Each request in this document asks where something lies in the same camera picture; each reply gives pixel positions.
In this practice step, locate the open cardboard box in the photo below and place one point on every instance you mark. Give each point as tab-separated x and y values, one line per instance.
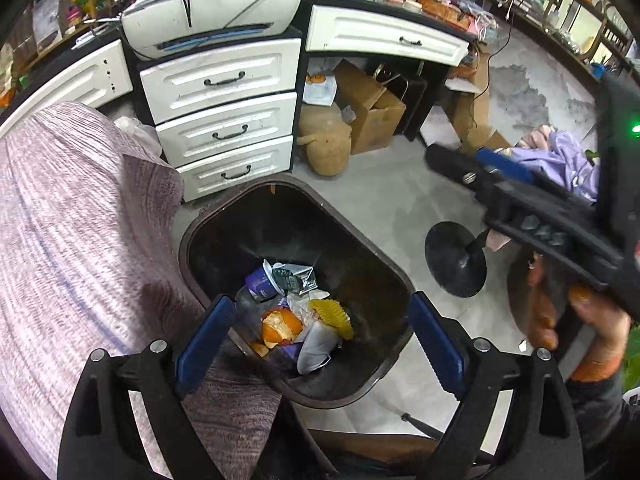
370	120

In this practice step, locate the brown wooden seat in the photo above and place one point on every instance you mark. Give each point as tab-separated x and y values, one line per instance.
380	452

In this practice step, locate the dark trash bin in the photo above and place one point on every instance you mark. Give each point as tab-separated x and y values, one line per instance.
340	240

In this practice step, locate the orange peel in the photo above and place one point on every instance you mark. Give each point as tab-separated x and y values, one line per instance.
282	327

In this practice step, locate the white plastic bag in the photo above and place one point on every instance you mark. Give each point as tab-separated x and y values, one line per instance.
137	132
302	310

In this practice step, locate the dark paper bag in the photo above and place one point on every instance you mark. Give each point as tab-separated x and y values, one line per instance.
412	105

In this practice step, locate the person's right forearm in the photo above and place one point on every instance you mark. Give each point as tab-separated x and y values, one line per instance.
605	410

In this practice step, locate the burlap sack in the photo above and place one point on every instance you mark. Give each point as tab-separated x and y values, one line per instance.
325	145

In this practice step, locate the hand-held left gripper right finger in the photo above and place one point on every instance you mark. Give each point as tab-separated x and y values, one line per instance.
437	345

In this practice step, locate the dark foil pouch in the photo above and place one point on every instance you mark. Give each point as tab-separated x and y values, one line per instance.
47	10

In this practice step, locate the wide white drawer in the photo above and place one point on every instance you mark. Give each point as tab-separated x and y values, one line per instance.
350	30

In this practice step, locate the green toothpaste tube wrapper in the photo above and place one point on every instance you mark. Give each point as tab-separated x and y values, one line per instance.
295	280

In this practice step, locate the purple yogurt cup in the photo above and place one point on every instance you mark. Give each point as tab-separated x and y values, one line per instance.
262	282

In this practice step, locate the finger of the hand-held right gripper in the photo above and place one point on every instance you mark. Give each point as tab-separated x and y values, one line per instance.
505	162
457	165

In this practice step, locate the black stool base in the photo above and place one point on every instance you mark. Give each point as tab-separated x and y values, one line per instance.
452	260

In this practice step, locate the striped purple tablecloth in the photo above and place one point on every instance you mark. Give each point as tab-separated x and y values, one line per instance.
75	235

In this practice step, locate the purple cloth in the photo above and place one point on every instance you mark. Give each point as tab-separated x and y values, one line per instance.
560	160

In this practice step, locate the flat cardboard piece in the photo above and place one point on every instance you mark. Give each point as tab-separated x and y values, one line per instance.
472	115

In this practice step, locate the white bag orange cartoon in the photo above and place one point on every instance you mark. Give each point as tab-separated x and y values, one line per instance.
319	91

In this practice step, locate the white printer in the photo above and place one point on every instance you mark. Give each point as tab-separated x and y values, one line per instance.
210	15

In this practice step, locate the brown woven basket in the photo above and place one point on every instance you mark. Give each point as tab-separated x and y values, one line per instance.
445	7

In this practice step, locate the person's right hand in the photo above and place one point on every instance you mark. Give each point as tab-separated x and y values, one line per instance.
600	325

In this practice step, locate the white face mask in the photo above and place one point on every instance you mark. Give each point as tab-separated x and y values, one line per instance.
315	350

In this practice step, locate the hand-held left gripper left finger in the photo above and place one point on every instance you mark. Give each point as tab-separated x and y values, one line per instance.
205	345

